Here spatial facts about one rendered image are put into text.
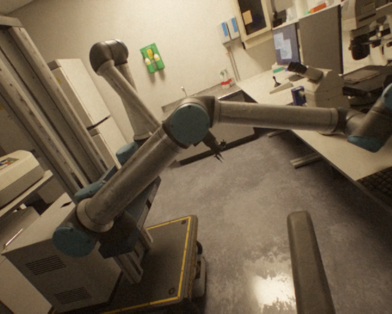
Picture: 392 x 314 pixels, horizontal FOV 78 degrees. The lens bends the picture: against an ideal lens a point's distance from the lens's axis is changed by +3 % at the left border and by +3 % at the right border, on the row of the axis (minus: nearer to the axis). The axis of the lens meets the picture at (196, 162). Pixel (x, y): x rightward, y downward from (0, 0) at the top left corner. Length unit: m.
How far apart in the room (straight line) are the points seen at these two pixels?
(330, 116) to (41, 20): 4.03
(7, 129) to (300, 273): 4.06
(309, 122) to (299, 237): 0.52
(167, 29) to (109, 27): 0.81
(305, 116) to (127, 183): 0.65
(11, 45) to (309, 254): 1.45
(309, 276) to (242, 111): 0.58
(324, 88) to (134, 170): 0.92
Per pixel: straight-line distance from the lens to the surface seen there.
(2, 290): 2.16
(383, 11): 1.43
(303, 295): 0.44
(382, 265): 1.74
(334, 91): 1.30
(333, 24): 1.72
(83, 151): 1.50
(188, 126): 0.71
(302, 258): 0.48
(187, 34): 3.85
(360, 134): 0.91
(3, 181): 2.27
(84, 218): 0.96
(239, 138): 3.46
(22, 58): 1.52
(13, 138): 4.23
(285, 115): 0.91
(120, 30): 4.01
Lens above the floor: 1.33
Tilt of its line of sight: 22 degrees down
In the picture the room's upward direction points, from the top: 23 degrees counter-clockwise
